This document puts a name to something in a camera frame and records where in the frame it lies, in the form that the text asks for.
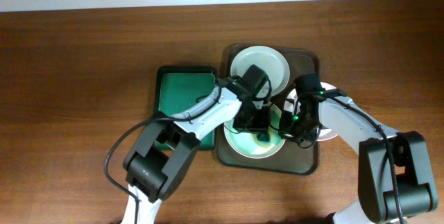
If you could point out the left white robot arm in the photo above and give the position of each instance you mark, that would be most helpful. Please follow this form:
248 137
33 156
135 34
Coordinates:
160 158

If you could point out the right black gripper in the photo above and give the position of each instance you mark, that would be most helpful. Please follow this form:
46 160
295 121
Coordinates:
286 131

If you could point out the grey-white plate with green stain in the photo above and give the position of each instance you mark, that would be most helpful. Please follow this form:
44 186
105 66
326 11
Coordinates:
269 60

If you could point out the large dark serving tray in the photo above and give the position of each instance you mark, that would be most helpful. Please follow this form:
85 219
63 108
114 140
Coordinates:
290 158

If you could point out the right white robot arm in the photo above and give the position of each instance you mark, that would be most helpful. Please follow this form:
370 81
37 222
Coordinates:
395 177

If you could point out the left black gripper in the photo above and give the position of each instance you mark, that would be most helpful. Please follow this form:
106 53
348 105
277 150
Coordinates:
263 125

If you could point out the small green tray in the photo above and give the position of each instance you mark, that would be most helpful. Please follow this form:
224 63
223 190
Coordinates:
179 88

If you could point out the pinkish white plate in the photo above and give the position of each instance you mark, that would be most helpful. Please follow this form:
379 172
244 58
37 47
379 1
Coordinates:
325 133

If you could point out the green yellow scrubbing sponge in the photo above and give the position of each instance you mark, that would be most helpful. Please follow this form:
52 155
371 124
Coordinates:
263 137

